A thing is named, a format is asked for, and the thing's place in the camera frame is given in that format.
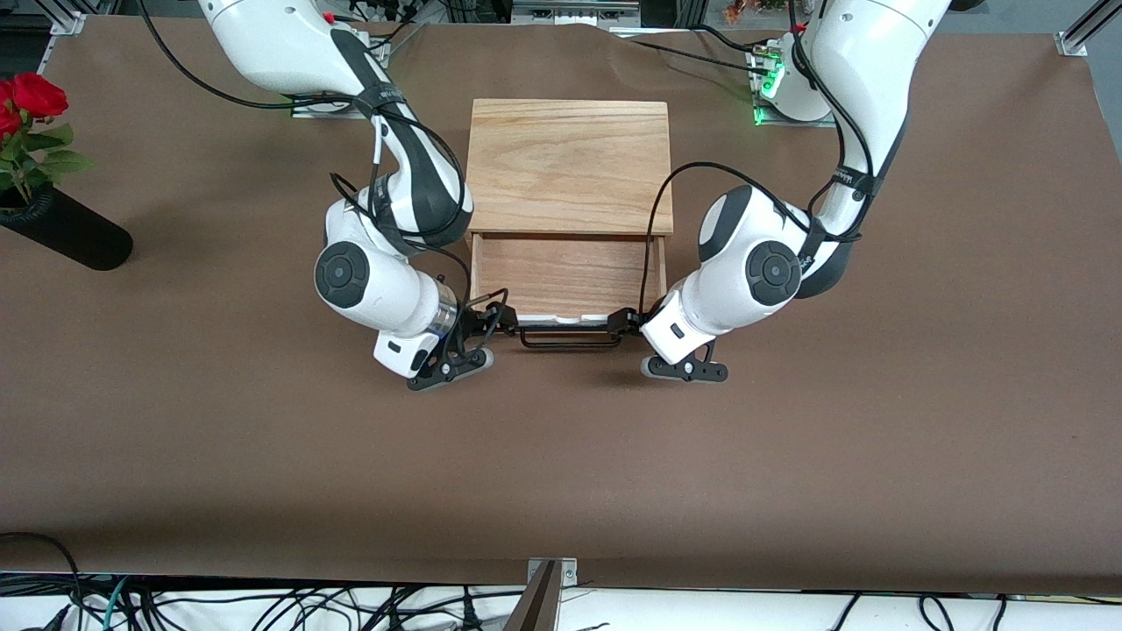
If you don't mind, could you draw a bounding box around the teal cable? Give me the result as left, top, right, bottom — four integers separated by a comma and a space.
101, 577, 132, 631

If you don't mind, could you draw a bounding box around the brown table cover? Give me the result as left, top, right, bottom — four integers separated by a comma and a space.
0, 16, 1122, 593

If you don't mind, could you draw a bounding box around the black looped floor cable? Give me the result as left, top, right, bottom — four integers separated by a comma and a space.
0, 531, 86, 631

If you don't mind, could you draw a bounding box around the black cable on table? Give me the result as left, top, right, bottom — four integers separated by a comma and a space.
627, 35, 777, 80

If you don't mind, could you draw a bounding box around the grey device box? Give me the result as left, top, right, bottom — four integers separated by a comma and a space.
511, 0, 642, 27

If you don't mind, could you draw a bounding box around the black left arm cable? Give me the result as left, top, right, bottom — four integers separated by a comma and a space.
647, 0, 877, 316

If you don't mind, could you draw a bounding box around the aluminium frame profile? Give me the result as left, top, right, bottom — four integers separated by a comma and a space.
1056, 0, 1122, 58

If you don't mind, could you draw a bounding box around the light wooden cabinet box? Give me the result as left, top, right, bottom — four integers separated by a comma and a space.
461, 99, 675, 238

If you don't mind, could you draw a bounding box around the red rose bouquet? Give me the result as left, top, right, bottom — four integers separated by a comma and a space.
0, 73, 96, 204

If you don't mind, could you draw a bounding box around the black metal drawer handle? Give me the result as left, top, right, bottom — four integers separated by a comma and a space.
515, 324, 627, 352

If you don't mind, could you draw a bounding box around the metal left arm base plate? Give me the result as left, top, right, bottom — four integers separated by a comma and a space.
748, 44, 835, 129

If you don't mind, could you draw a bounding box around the grey metal wedge bar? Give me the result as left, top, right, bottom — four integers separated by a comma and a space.
502, 561, 562, 631

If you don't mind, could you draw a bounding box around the small metal bracket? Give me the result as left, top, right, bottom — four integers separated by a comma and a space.
526, 557, 579, 588

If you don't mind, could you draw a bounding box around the wooden drawer with white front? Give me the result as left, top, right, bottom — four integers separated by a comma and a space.
469, 233, 669, 330

